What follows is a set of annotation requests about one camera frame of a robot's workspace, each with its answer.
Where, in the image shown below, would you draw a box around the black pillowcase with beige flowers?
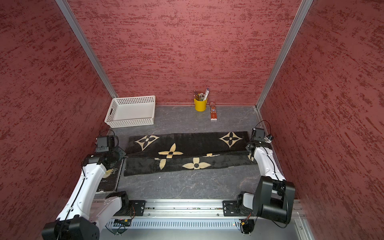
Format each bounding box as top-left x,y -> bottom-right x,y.
124,132 -> 257,177

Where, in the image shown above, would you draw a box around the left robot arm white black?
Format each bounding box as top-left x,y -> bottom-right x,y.
42,147 -> 131,240

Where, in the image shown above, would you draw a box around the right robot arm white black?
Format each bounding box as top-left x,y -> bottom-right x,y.
237,141 -> 296,228

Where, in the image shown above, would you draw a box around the dark book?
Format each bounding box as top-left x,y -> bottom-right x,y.
97,160 -> 124,194

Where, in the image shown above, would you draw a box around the red flat box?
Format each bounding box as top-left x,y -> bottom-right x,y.
210,102 -> 218,121

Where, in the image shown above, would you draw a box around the white perforated plastic basket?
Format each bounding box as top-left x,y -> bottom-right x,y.
105,96 -> 156,129

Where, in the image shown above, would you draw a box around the yellow pen cup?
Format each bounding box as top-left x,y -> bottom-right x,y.
194,99 -> 207,112

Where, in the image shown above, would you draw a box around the pens in cup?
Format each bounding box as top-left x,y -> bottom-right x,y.
194,88 -> 210,102

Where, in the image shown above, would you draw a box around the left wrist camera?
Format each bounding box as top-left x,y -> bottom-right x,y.
96,135 -> 120,153

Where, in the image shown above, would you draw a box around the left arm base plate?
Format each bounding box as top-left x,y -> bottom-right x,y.
114,200 -> 147,218

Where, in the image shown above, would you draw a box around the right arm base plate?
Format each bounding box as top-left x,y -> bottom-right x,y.
222,200 -> 264,217

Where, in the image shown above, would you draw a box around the aluminium front rail frame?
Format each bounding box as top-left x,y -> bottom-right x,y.
91,199 -> 314,240

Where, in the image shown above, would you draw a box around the right corner aluminium post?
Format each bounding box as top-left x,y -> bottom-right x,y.
255,0 -> 314,110

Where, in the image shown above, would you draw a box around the corner aluminium post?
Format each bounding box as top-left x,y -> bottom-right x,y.
55,0 -> 118,98
255,0 -> 314,110

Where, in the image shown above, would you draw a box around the left corner aluminium post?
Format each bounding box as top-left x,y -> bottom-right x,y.
55,0 -> 118,98

